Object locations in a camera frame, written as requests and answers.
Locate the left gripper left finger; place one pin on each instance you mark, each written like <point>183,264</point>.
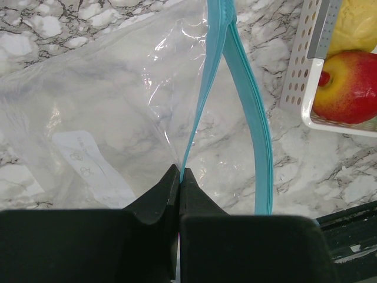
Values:
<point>135,244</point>

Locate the yellow toy lemon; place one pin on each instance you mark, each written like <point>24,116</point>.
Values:
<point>355,27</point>

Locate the clear zip top bag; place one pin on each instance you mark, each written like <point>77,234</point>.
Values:
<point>100,125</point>

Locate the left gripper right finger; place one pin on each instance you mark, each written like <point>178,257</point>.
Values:
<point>218,247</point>

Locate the red yellow toy apple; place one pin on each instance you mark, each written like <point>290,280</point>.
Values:
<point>346,91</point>

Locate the white perforated plastic basket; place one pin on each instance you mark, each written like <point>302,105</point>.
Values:
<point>314,32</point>

